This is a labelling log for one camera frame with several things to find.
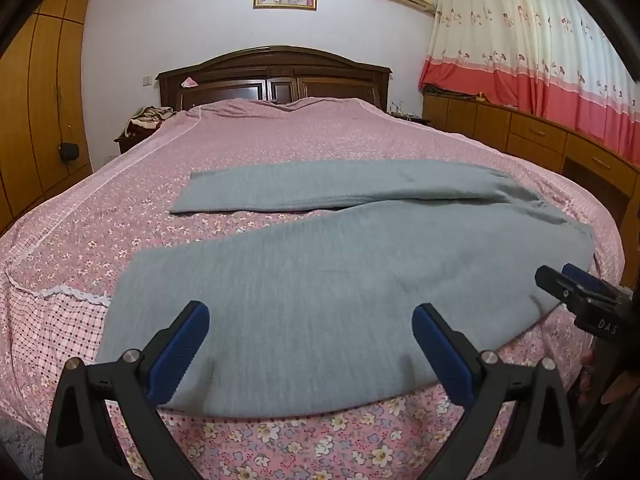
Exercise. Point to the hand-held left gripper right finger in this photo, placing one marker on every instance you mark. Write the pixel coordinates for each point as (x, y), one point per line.
(442, 355)

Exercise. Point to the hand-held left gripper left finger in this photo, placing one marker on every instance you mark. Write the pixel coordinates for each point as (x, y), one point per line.
(180, 350)

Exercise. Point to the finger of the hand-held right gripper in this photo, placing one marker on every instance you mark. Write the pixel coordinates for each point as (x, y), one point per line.
(587, 279)
(555, 285)

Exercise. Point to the grey pants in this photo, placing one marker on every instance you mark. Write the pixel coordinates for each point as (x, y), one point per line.
(325, 285)

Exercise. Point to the person's right hand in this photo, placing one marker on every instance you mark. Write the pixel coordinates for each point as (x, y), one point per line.
(587, 375)

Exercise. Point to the low wooden cabinet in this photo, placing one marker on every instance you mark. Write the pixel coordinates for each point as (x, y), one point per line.
(500, 120)

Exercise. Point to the grey fluffy cloth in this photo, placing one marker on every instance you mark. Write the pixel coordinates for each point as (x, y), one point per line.
(20, 452)

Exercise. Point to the dark wooden nightstand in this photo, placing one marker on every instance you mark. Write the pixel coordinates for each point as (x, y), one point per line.
(125, 144)

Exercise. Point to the cluttered wooden nightstand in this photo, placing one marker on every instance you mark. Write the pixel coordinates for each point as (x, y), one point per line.
(412, 117)

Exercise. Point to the pile of crumpled cloth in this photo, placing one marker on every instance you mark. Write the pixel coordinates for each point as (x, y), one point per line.
(147, 120)

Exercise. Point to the bed with pink floral bedspread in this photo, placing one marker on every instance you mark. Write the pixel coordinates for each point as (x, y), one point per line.
(300, 130)

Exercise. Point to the cream and red curtain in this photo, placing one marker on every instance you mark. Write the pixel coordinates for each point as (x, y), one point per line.
(525, 35)

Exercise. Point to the small pink item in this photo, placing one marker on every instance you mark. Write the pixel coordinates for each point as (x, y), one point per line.
(189, 82)

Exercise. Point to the wooden wardrobe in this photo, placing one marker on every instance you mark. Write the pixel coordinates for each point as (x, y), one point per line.
(30, 110)

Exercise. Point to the dark wooden headboard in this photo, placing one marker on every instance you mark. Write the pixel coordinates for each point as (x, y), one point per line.
(280, 67)

